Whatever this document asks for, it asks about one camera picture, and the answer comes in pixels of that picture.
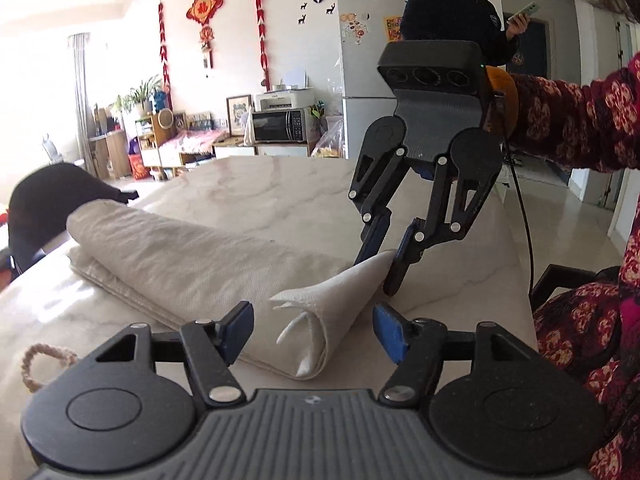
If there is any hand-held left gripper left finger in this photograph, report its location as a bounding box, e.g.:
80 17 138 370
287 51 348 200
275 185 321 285
94 301 255 407

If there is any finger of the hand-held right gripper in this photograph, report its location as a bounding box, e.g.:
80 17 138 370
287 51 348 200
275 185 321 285
348 147 408 267
384 156 495 297

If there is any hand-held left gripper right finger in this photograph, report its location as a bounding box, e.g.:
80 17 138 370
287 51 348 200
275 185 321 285
372 302 541 407

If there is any white shopping bag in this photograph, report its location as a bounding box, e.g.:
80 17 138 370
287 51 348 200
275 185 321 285
66 199 396 380

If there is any beige braided rope ring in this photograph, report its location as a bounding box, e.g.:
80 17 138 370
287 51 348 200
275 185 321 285
21 342 81 393

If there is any person's right forearm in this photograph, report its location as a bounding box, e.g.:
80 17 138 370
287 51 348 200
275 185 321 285
487 52 640 173

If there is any clear bag of snacks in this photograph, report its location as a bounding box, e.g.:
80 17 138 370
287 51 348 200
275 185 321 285
311 117 346 158

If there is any white fridge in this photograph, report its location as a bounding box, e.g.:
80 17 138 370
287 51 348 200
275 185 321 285
335 0 421 161

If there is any white drawer cabinet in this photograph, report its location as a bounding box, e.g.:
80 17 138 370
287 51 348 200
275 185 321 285
212 142 311 158

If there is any dark blue door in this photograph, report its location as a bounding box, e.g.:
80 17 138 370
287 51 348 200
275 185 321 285
505 17 556 73

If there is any white printer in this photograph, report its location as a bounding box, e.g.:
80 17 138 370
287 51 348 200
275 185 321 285
254 87 316 112

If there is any black microwave oven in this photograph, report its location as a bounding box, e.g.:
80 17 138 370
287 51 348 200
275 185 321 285
250 108 312 143

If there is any person's floral clothing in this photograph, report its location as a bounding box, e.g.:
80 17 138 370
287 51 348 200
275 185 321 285
532 210 640 480

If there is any framed cartoon picture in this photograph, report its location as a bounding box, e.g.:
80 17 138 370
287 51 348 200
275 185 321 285
226 94 253 137

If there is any pink cloth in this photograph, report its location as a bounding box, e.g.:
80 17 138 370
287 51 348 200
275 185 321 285
160 129 228 156

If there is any red hanging garland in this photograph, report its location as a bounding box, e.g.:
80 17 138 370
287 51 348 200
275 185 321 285
253 0 271 92
158 0 173 96

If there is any wooden shelf unit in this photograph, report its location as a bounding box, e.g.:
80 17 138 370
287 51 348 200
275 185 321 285
135 110 176 171

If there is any wooden desk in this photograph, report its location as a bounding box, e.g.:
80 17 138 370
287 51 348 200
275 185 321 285
90 130 133 178

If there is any potted green plant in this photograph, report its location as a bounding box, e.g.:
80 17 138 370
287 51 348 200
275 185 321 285
112 74 163 116

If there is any red Chinese knot hanging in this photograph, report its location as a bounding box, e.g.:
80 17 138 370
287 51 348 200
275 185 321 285
186 0 224 71

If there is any grey curtain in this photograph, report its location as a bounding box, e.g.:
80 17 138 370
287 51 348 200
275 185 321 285
67 32 98 161

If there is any black cable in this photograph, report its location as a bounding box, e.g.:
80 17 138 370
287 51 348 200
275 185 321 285
500 135 535 293

